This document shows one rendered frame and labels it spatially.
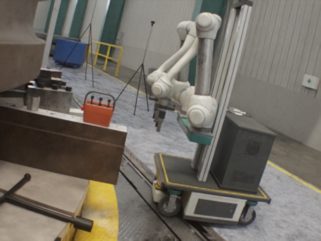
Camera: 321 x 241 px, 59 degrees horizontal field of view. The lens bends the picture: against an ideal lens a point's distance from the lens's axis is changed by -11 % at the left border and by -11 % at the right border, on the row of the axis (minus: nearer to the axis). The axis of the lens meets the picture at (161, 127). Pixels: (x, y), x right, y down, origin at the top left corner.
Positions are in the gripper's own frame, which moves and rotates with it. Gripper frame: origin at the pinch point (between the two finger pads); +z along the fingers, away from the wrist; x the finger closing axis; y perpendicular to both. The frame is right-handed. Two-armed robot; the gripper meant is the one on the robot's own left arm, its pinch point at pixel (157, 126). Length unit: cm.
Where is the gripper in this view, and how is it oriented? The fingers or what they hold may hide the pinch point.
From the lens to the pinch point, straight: 236.5
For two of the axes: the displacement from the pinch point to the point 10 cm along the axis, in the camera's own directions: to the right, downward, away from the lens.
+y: -9.7, -2.1, -1.5
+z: -2.4, 9.4, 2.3
